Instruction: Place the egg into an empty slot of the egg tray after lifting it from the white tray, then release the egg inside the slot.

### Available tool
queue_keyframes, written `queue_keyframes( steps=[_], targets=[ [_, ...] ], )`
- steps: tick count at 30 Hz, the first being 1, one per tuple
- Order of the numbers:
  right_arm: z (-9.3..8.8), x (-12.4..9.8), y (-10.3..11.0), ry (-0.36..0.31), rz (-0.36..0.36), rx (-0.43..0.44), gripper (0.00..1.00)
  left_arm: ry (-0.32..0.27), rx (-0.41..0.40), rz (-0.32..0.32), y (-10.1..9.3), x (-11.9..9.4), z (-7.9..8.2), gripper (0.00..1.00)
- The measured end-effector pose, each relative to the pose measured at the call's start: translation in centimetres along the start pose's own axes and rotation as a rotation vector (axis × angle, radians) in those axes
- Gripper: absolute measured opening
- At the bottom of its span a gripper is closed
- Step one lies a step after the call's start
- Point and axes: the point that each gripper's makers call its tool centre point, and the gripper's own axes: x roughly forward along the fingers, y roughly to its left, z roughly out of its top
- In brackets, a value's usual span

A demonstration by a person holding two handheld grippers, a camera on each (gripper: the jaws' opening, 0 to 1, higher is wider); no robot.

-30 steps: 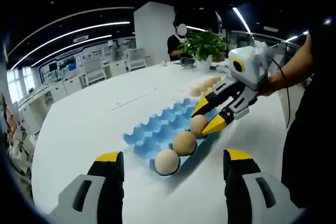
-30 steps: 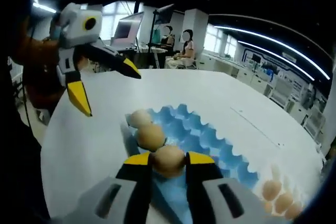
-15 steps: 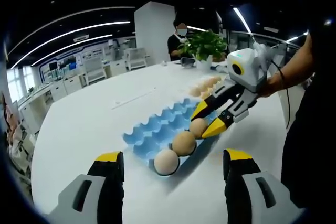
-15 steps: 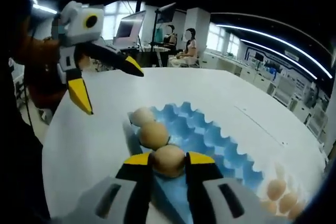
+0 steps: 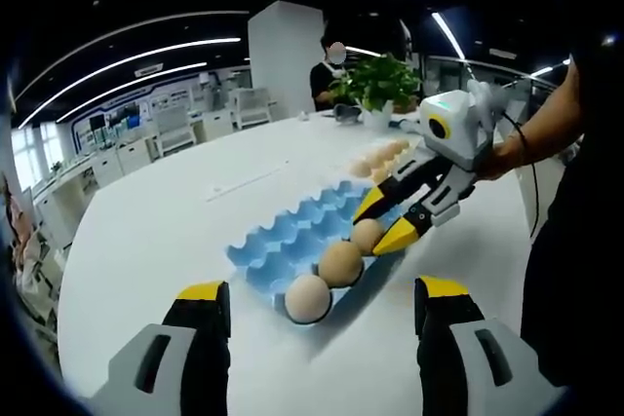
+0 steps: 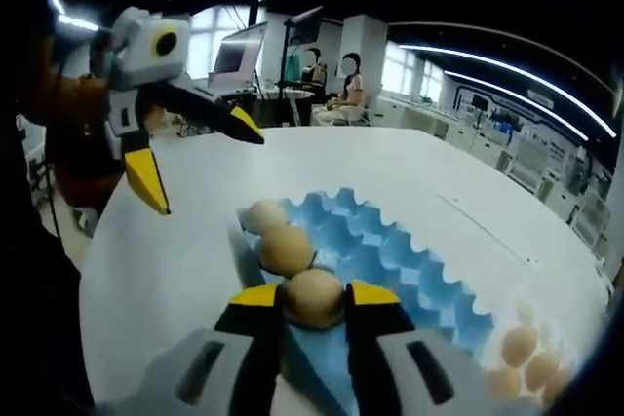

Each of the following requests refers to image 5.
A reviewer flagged person's torso in black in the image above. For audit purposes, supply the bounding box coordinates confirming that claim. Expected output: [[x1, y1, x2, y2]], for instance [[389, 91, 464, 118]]
[[519, 20, 624, 391]]

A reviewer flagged white table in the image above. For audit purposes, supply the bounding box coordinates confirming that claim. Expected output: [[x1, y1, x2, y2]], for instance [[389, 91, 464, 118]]
[[57, 108, 537, 416]]

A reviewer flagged white square pillar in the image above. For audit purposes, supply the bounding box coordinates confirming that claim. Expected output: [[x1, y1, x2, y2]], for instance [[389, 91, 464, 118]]
[[247, 0, 327, 121]]

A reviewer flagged bright window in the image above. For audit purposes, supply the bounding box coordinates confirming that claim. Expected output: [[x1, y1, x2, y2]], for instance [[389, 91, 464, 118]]
[[10, 121, 67, 193]]

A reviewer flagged small white grey device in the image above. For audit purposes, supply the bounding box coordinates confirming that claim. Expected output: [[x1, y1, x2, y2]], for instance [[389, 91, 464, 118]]
[[393, 116, 423, 137]]

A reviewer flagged green potted plant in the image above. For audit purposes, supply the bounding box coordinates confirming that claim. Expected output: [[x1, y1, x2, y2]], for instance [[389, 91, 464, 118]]
[[330, 52, 423, 114]]

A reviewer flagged long ceiling light strip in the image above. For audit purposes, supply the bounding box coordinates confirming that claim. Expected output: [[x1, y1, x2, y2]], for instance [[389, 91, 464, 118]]
[[19, 37, 243, 130], [56, 62, 209, 123], [431, 11, 467, 61]]

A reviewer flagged white plant pot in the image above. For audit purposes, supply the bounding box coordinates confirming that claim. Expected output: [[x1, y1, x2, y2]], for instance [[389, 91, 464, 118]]
[[363, 99, 394, 131]]

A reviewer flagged single pale egg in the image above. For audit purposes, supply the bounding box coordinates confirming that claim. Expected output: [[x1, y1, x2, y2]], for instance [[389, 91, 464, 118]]
[[285, 273, 333, 325]]

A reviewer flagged blue framed wall display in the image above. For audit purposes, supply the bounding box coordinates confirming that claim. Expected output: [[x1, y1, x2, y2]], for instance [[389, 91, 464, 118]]
[[70, 80, 209, 147]]

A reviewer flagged person's right hand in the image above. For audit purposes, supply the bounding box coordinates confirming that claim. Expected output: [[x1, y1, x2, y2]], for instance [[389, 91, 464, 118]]
[[477, 135, 530, 183]]

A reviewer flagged dark grey device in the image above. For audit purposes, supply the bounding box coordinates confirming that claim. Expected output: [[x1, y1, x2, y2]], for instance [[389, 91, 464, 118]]
[[333, 103, 363, 124]]

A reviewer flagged blue egg tray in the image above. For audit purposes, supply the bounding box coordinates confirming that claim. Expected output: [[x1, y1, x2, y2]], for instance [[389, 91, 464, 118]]
[[224, 177, 406, 328]]

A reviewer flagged white cabinet row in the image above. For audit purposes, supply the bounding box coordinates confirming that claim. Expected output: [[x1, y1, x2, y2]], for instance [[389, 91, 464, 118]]
[[28, 135, 157, 246]]

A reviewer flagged single brown egg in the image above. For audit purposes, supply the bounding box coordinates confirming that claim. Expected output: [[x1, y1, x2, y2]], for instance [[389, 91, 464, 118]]
[[351, 218, 387, 255], [318, 241, 366, 289]]

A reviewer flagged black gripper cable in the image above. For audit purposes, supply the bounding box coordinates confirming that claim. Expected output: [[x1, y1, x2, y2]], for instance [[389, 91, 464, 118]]
[[500, 111, 541, 238]]

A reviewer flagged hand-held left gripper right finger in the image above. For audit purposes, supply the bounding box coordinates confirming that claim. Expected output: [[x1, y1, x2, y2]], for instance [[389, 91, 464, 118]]
[[412, 275, 555, 416]]

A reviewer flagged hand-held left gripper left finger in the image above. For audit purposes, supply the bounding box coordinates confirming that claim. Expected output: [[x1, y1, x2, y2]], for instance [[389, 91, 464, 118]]
[[95, 279, 233, 416]]

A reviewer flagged white chair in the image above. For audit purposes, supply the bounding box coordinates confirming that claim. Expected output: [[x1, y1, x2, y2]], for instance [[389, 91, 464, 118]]
[[155, 106, 197, 158], [232, 87, 273, 131]]

